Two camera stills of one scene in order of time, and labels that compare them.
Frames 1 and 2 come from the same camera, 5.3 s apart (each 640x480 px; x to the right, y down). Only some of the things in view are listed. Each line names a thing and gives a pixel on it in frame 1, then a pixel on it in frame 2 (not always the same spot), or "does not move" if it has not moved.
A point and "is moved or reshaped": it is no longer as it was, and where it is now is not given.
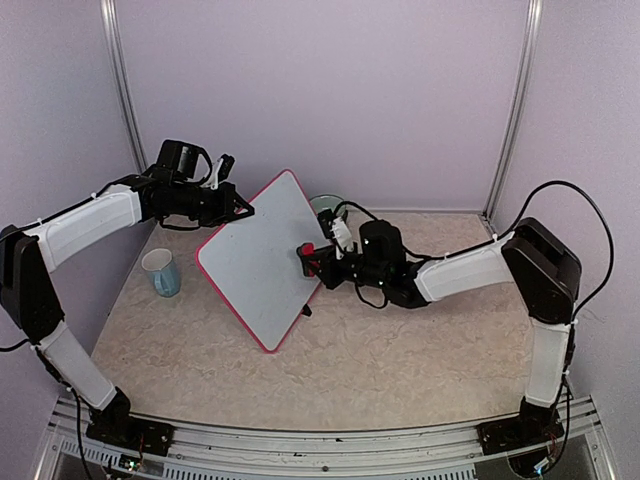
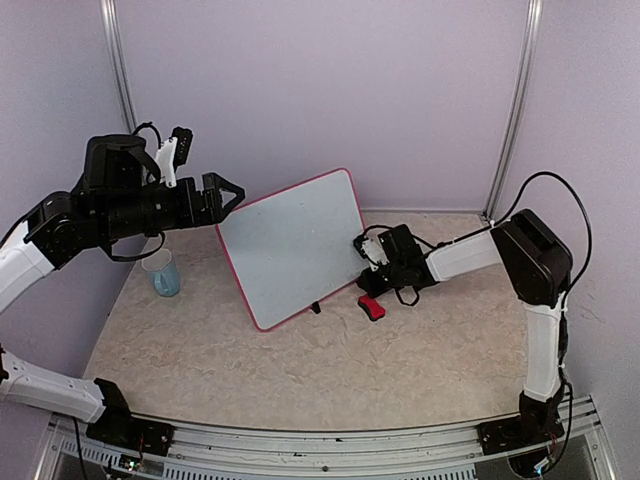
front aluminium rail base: x=578 y=451 does not move
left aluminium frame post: x=113 y=35 does not move
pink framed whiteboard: x=254 y=259 is moved or reshaped
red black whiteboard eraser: x=307 y=255 -> x=371 y=307
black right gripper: x=323 y=257 -> x=368 y=283
